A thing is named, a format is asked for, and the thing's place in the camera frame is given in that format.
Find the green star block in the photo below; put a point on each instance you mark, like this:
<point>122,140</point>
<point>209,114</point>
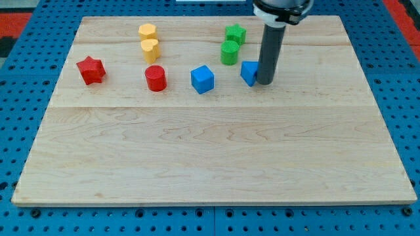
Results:
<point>235,33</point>

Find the red star block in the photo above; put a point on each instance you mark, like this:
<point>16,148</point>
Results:
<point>91,70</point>

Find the blue cube block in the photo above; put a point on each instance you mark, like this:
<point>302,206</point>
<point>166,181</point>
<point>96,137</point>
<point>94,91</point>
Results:
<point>202,79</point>

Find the blue triangle block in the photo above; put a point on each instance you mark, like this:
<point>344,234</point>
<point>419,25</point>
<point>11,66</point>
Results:
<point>248,72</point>

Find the red cylinder block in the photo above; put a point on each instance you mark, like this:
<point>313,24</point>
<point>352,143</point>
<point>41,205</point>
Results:
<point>156,78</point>

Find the green cylinder block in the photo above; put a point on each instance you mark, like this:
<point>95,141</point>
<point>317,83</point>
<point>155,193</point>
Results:
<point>229,52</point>

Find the yellow heart block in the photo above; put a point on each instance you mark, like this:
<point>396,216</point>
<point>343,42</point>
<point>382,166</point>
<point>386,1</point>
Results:
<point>151,50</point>

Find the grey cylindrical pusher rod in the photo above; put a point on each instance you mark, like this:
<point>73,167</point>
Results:
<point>269,53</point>

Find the yellow hexagon block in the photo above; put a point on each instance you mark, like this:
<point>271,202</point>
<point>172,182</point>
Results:
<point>147,31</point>

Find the wooden board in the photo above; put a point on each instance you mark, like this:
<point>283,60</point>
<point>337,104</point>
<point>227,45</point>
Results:
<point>314,136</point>

